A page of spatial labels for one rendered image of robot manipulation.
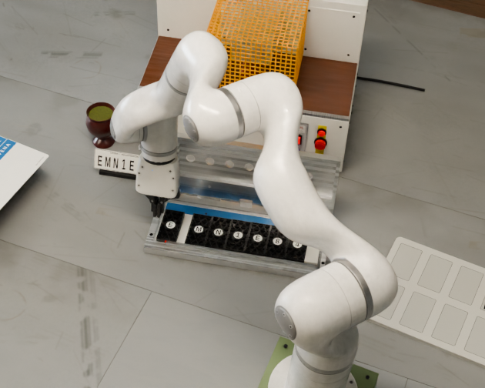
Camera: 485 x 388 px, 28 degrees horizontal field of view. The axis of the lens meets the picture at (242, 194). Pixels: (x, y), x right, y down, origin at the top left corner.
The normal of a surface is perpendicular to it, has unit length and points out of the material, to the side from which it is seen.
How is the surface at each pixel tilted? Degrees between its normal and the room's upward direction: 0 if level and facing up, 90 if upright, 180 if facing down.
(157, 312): 0
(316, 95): 0
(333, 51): 90
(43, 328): 0
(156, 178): 78
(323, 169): 83
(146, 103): 45
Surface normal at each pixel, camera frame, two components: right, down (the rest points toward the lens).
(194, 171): -0.18, 0.63
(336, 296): 0.29, -0.30
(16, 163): 0.03, -0.68
